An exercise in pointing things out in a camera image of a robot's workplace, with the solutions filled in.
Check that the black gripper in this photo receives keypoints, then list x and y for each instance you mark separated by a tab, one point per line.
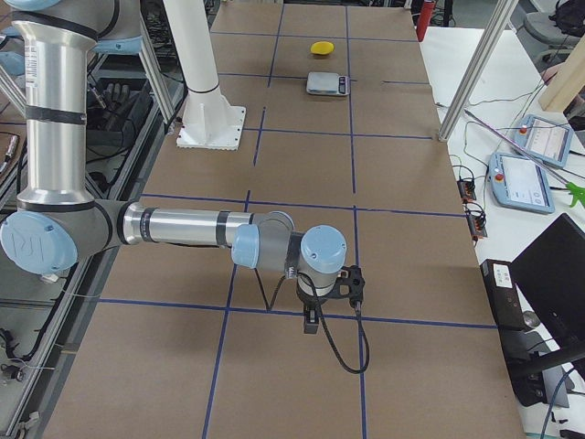
309	302

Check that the orange circuit board near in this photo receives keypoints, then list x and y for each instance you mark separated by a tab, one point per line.
476	220

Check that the orange circuit board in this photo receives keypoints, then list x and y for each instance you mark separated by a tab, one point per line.
466	185
476	220

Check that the black mini pc box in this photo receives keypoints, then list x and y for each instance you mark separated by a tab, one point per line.
502	295

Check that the orange circuit board far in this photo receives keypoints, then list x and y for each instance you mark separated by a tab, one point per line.
466	185

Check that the digital kitchen scale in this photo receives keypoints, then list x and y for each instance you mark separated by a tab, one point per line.
327	84

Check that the black computer monitor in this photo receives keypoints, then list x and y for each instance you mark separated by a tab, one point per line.
550	275

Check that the near teach pendant tablet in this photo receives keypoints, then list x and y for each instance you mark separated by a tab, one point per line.
518	183

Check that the teach pendant tablet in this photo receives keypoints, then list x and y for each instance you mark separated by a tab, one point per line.
544	139
518	183

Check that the far teach pendant tablet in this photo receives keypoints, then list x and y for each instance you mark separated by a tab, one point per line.
544	139

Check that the red cylinder tube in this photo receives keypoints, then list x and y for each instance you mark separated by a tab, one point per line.
424	18

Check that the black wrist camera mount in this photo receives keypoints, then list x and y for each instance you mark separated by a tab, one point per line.
349	285

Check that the white camera mast pedestal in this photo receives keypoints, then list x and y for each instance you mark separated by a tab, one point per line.
209	120

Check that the aluminium frame post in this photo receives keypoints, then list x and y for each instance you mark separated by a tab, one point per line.
489	39

